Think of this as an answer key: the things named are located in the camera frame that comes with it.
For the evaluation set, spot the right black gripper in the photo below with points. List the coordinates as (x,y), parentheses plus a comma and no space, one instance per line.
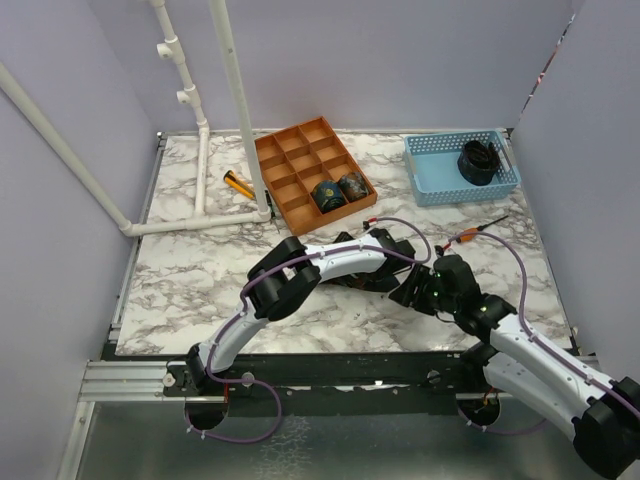
(404,294)

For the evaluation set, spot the black orange floral tie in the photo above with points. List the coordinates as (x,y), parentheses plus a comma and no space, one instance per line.
(370,270)

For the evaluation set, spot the orange wooden compartment tray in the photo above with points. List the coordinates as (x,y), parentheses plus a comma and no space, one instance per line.
(293,160)

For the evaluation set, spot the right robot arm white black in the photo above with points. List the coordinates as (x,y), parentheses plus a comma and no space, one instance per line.
(598,414)

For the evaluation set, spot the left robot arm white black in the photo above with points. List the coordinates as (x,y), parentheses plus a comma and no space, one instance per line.
(279,284)

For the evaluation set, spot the rolled brown floral tie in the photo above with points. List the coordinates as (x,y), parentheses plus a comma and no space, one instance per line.
(353,186)

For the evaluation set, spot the rolled navy yellow tie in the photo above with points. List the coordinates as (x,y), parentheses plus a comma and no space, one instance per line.
(328,196)

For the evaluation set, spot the light blue plastic basket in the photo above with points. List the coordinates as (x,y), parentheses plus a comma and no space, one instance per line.
(431,162)

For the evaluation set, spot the rolled black tie in basket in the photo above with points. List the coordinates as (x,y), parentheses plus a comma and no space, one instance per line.
(478,162)

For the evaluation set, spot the yellow utility knife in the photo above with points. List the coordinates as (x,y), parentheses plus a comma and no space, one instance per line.
(239,185)

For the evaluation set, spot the orange handled screwdriver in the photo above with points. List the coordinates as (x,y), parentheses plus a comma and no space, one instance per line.
(469,234)

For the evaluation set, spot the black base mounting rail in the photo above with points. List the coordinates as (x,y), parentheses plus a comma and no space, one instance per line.
(437,383)

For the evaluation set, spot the small green handled screwdriver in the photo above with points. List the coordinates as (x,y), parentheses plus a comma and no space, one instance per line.
(272,209)

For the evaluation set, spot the white PVC pipe frame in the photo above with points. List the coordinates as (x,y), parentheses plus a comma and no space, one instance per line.
(138,67)

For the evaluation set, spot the aluminium extrusion rail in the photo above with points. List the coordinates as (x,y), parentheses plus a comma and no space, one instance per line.
(131,382)

